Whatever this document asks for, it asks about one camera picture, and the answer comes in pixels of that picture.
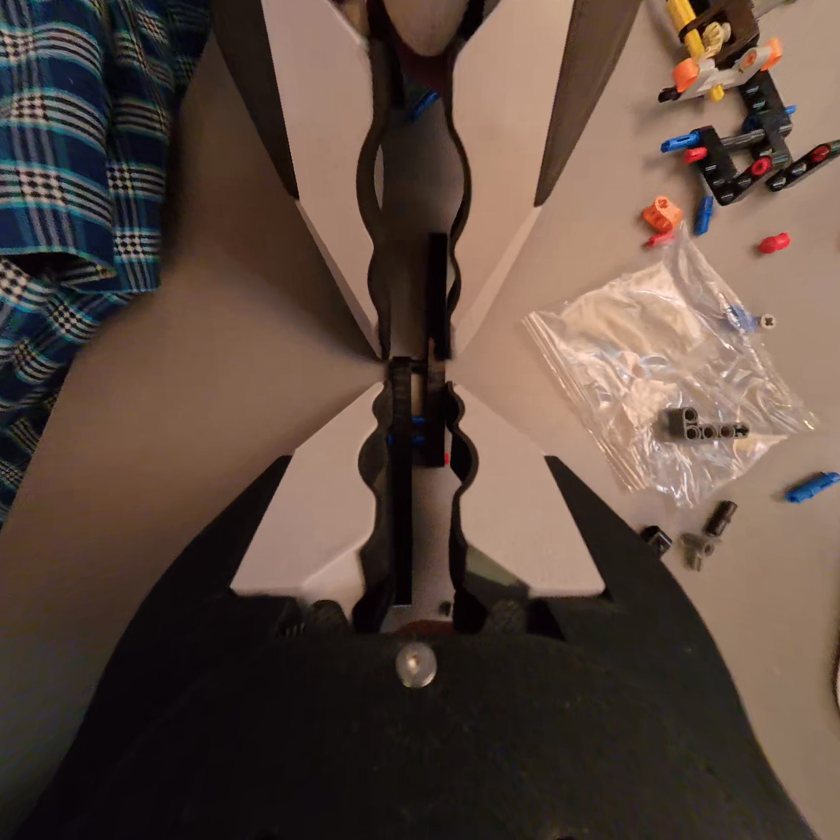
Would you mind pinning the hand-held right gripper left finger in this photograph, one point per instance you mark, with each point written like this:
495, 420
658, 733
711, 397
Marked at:
315, 512

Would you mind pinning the multicoloured lego chassis assembly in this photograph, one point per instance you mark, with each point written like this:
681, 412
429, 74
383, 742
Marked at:
754, 118

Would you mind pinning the dark grey angled lego beam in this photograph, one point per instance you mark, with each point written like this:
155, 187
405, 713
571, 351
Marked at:
695, 425

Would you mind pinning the black lego pin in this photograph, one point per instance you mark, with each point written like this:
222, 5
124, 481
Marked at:
720, 518

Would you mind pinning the orange lego connector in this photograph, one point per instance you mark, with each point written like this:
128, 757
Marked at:
661, 214

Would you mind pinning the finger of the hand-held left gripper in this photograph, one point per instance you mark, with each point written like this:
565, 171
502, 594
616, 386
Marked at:
512, 98
315, 98

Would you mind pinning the long black lego beam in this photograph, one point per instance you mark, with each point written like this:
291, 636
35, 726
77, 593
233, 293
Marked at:
400, 512

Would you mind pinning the black beam assembly blue pins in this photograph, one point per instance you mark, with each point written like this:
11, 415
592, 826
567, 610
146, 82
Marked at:
438, 295

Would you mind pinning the clear zip bag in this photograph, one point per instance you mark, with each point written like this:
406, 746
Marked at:
656, 367

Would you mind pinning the blue plaid shirt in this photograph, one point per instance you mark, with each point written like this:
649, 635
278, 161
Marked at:
79, 197

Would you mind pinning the blue lego pin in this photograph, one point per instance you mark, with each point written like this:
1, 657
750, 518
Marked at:
812, 487
704, 215
425, 105

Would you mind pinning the red lego pin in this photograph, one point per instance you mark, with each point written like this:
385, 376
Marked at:
774, 243
658, 239

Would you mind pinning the grey lego axle connector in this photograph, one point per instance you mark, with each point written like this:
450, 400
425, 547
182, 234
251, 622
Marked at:
699, 550

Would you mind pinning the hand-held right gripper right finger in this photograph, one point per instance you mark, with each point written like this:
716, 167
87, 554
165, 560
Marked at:
518, 518

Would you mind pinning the black lego gear rack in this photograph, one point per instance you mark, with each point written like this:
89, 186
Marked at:
655, 537

